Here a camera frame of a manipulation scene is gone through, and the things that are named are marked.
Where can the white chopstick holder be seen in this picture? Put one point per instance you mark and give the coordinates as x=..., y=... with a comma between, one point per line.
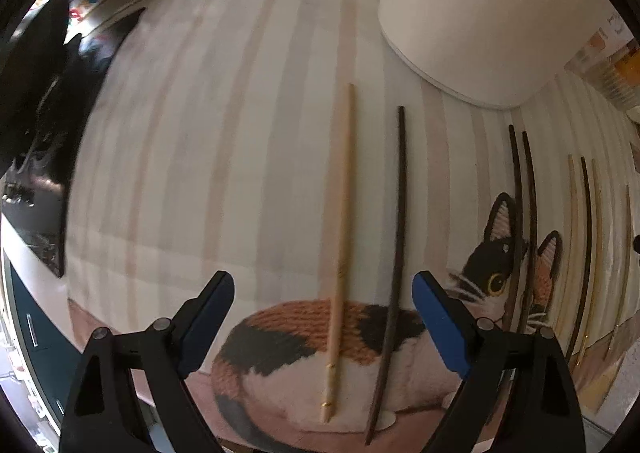
x=475, y=8

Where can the dark wooden chopstick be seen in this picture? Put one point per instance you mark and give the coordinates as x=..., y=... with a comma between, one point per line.
x=534, y=213
x=398, y=243
x=590, y=243
x=520, y=193

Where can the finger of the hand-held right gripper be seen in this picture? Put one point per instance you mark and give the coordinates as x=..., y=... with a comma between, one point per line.
x=636, y=243

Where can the black stove top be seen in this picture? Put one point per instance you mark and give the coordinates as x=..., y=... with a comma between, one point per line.
x=30, y=133

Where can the striped cat printed mat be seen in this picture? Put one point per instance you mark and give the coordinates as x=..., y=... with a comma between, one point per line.
x=225, y=133

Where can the teal cabinet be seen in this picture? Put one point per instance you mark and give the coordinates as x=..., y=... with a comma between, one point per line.
x=35, y=308

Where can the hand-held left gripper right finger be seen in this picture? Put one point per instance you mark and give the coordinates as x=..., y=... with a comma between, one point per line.
x=440, y=328

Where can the clear labelled plastic jar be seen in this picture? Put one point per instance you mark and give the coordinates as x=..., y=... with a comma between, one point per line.
x=610, y=68

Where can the light wooden chopstick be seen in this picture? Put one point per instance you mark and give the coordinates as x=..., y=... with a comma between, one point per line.
x=603, y=243
x=342, y=233

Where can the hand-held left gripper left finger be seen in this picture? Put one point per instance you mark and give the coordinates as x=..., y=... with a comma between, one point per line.
x=205, y=328

